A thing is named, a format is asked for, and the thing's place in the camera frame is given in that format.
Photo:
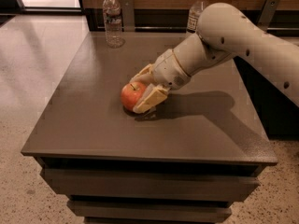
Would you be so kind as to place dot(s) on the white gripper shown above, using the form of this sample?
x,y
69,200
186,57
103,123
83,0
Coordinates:
x,y
167,69

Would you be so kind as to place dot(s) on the red apple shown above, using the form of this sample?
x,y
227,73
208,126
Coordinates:
x,y
131,93

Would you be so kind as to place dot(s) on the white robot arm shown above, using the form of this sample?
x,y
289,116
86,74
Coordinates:
x,y
223,32

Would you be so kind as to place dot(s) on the grey drawer cabinet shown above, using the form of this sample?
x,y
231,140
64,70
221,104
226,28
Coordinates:
x,y
209,127

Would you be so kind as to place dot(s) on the labelled water bottle right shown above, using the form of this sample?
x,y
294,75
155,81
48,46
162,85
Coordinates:
x,y
194,14

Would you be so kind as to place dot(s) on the clear water bottle left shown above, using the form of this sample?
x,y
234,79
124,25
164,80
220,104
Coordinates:
x,y
113,23

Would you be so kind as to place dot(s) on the upper grey drawer front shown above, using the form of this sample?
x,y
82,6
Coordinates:
x,y
150,185

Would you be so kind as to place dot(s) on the grey drawer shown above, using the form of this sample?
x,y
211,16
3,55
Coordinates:
x,y
150,185
152,213

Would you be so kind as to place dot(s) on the lower grey drawer front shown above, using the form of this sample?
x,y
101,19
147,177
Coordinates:
x,y
152,213

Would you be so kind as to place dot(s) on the left metal bracket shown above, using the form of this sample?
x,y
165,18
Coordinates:
x,y
128,15

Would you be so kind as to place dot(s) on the metal bracket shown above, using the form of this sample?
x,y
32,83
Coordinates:
x,y
128,15
267,14

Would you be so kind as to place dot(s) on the right metal bracket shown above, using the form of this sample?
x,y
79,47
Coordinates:
x,y
267,14

